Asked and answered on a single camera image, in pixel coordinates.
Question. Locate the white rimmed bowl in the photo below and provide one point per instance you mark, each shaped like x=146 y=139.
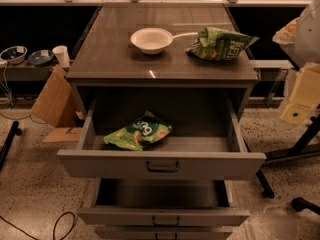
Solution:
x=14 y=55

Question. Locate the green chip bag on counter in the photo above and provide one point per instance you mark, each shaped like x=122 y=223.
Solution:
x=215 y=44

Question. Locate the white paper cup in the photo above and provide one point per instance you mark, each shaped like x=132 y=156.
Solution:
x=61 y=53

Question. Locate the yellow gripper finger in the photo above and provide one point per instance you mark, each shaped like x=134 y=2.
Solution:
x=305 y=95

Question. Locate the black stand leg left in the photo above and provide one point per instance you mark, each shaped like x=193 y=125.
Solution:
x=14 y=131

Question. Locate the black robot base legs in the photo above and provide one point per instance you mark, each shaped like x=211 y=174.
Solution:
x=301 y=148

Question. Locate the white spoon handle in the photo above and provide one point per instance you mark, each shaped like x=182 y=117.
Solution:
x=184 y=35

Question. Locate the open drawer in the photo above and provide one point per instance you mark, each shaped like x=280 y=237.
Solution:
x=169 y=203
x=205 y=142

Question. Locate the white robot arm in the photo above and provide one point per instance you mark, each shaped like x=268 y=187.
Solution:
x=300 y=40

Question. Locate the open middle drawer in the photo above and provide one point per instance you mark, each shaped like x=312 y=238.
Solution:
x=169 y=203

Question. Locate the low side shelf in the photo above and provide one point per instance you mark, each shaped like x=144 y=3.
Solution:
x=26 y=72

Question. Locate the dark blue bowl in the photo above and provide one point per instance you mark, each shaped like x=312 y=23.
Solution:
x=41 y=58

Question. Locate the open top drawer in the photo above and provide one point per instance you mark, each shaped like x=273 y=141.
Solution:
x=205 y=142

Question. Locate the brown cardboard box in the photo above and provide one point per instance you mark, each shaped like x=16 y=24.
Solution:
x=56 y=106

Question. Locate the green rice chip bag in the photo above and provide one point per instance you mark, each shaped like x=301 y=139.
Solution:
x=144 y=131

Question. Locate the bottom drawer front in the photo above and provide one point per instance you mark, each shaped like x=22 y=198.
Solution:
x=160 y=233

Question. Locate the grey drawer cabinet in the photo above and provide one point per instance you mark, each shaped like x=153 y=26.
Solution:
x=109 y=59

